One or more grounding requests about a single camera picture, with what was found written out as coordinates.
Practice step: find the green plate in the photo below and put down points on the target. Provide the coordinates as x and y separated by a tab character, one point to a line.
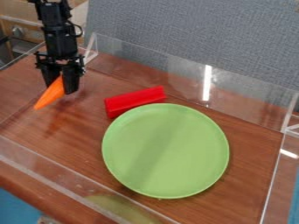
165	151

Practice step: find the clear acrylic corner bracket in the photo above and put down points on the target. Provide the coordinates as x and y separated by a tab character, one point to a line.
90	50

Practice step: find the red block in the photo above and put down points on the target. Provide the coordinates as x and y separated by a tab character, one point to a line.
120	103

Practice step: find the clear acrylic tray wall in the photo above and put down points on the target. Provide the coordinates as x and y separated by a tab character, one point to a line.
50	166

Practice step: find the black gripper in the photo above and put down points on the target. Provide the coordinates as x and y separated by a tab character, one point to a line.
61	48

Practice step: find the orange toy carrot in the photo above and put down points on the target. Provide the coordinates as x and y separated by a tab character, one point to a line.
53	92

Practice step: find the wooden shelf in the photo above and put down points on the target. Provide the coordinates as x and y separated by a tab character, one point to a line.
21	29

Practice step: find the cardboard box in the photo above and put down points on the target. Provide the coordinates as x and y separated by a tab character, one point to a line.
18	13

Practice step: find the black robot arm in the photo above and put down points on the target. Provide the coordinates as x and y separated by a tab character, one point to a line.
54	14

